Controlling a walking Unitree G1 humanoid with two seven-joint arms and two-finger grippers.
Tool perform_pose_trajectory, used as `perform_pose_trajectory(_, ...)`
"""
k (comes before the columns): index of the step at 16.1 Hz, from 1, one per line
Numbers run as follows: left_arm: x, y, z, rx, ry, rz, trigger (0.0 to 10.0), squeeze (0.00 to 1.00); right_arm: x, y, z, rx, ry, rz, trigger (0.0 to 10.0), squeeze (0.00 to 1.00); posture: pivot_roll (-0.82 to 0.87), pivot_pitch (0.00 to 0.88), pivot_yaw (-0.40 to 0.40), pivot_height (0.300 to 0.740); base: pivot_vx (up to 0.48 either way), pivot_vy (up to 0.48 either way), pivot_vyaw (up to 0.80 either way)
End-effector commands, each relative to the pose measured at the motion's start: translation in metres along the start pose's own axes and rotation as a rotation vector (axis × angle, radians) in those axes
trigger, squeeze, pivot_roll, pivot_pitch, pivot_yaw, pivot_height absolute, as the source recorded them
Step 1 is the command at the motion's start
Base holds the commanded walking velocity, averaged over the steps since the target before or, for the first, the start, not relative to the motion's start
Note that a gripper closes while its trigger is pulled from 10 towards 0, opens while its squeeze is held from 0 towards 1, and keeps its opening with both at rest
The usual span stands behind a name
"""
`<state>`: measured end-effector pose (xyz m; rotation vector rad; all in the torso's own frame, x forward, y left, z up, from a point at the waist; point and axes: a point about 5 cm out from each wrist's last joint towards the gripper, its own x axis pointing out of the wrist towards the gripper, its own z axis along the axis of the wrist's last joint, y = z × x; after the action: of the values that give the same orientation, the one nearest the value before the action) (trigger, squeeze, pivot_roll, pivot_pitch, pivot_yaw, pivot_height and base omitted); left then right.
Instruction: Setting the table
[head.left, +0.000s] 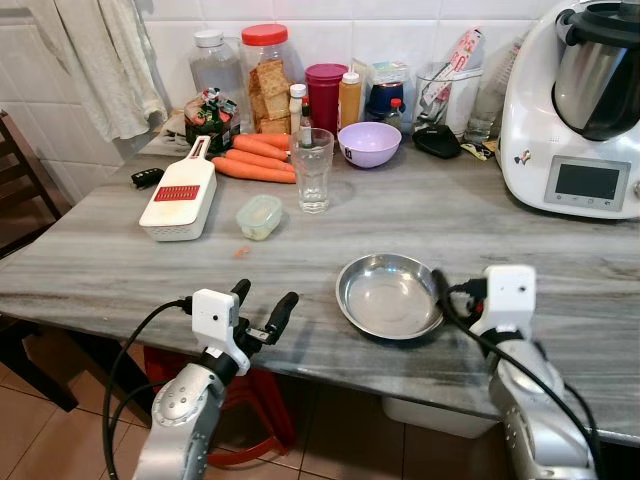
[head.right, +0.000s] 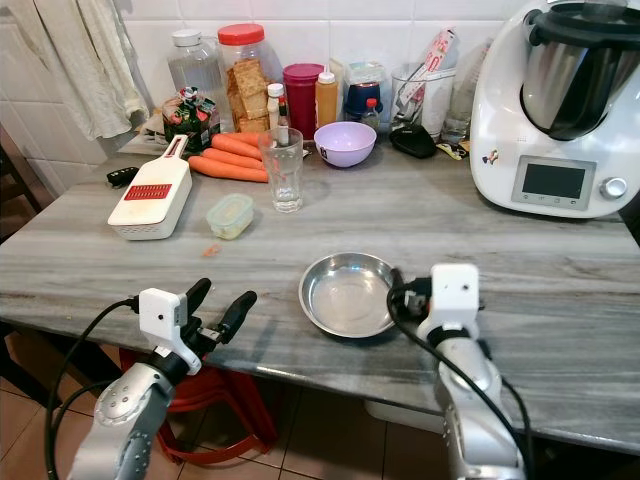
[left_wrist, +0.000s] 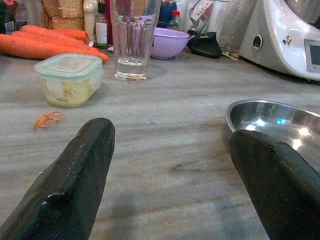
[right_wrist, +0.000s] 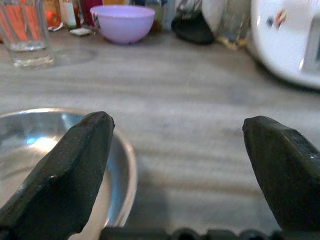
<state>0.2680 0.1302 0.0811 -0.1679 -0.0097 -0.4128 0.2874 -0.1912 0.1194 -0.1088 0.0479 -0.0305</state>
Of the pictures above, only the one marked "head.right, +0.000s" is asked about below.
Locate black car key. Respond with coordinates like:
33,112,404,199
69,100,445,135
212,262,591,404
105,166,141,188

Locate purple plastic bowl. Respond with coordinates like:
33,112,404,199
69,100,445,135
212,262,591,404
313,121,379,169

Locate white plastic bin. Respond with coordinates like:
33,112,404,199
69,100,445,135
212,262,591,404
365,400,446,433

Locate small white shaker bottle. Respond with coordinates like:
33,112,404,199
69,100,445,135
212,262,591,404
266,82,286,136

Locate clear jar with white lid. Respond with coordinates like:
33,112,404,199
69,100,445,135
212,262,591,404
168,28,223,101

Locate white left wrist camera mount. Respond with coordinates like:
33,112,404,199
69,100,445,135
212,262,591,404
137,287,203,376

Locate orange squeeze bottle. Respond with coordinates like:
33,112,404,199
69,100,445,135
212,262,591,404
314,70,340,129

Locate white kitchen food processor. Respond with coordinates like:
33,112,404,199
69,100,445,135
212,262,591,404
469,0,640,219

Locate small container with green lid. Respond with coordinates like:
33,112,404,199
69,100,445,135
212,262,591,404
206,192,255,241

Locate black wedge-shaped gadget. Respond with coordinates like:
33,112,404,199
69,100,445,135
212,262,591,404
389,123,439,159

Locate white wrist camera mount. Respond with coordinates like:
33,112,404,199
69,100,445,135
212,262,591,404
137,287,203,376
420,262,482,341

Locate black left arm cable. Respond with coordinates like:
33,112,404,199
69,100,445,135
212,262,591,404
44,296,141,480

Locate dark blue mug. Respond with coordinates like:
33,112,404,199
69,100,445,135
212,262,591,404
343,82,383,121

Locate tall clear glass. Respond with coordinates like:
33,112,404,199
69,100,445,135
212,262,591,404
440,40,496,143

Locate dark wooden chair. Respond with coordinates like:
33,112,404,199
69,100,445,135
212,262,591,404
0,125,46,251

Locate green and red food bag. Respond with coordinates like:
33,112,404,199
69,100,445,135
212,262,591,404
160,86,221,156

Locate magenta plastic canister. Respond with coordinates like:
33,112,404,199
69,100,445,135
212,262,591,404
282,63,327,138

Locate round stainless steel plate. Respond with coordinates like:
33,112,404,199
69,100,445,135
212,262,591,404
298,252,403,340

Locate small yellow black sachet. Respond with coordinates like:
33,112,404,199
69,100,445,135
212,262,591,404
438,140,473,161

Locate clear plastic pitcher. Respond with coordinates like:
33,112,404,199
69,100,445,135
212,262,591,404
391,62,459,138

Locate orange carrot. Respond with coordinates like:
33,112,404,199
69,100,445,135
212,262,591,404
188,155,269,184
210,132,266,159
200,147,266,171

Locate white grater with red blade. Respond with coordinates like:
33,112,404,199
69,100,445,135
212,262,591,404
107,134,194,242

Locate clear ribbed glass tumbler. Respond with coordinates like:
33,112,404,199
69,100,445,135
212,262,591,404
257,127,305,214

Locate small bottle with red cap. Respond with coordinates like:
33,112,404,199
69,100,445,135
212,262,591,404
362,97,383,131

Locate cracker jar with red lid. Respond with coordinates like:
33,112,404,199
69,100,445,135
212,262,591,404
216,23,281,136

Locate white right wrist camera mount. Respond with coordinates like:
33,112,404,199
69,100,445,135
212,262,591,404
420,262,482,341

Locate beige hanging towel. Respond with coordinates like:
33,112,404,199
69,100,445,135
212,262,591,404
32,0,151,141

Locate red and white packet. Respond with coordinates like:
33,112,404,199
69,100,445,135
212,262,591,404
412,27,459,81

